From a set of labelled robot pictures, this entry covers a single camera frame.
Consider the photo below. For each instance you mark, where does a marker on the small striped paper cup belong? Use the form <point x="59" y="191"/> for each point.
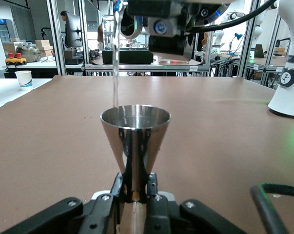
<point x="23" y="80"/>

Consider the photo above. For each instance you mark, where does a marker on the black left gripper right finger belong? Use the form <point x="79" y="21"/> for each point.
<point x="161" y="214"/>

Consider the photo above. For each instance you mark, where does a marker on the person in brown jacket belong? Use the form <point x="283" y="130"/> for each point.
<point x="100" y="36"/>

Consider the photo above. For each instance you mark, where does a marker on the yellow box with red buttons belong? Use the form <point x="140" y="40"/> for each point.
<point x="15" y="61"/>

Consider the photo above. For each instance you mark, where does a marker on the aluminium frame post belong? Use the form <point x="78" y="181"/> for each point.
<point x="84" y="36"/>
<point x="57" y="48"/>

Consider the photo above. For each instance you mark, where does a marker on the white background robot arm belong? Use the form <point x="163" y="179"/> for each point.
<point x="218" y="36"/>

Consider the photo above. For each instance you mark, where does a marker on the aluminium frame rail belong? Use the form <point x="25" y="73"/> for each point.
<point x="161" y="67"/>

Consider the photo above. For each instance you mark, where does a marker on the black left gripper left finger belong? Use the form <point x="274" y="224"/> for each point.
<point x="100" y="214"/>

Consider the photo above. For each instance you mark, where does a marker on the black monitor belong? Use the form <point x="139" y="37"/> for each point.
<point x="73" y="31"/>

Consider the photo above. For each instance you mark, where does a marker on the blue desk lamp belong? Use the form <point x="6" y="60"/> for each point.
<point x="238" y="36"/>

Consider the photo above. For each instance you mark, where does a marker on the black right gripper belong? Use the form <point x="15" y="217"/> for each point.
<point x="205" y="12"/>

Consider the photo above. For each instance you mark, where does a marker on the person in dark jacket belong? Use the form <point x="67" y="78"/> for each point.
<point x="64" y="17"/>

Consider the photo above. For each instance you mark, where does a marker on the small clear glass cup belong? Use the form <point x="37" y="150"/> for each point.
<point x="137" y="31"/>

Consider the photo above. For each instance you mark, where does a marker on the long black box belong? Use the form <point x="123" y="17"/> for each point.
<point x="137" y="57"/>

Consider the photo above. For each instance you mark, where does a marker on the brown table mat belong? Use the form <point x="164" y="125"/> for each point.
<point x="51" y="146"/>

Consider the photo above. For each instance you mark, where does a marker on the cardboard box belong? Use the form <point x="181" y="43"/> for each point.
<point x="44" y="44"/>

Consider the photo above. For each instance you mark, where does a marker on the glass door fridge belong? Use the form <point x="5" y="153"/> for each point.
<point x="1" y="31"/>

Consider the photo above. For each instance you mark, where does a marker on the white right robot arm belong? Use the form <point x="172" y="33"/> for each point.
<point x="288" y="97"/>

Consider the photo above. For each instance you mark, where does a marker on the clear liquid stream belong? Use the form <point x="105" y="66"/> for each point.
<point x="115" y="73"/>

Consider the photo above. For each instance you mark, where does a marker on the grey bag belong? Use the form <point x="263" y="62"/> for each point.
<point x="29" y="52"/>

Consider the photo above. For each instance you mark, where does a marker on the steel double jigger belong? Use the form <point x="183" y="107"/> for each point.
<point x="137" y="146"/>

